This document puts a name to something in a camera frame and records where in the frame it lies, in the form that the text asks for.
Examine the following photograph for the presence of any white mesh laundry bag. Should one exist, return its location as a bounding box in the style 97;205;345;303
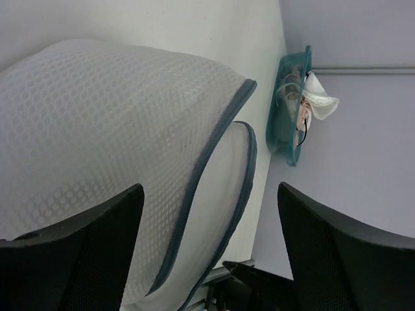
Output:
1;40;257;310

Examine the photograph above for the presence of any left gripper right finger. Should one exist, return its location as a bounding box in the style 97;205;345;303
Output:
278;182;414;310

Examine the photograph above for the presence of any aluminium front rail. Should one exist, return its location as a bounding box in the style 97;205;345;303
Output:
185;260;255;310

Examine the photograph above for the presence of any black bra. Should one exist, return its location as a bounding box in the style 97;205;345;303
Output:
297;118;309;147

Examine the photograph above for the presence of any white bra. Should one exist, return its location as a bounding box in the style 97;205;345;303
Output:
302;71;340;120

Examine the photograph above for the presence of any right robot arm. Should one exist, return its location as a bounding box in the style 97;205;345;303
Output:
222;261;300;310

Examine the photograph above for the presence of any teal plastic basket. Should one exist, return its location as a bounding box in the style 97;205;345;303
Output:
266;45;312;167

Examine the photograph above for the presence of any pink bra pile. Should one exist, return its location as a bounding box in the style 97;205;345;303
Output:
277;62;312;148

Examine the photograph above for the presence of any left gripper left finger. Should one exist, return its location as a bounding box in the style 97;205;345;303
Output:
1;184;145;310

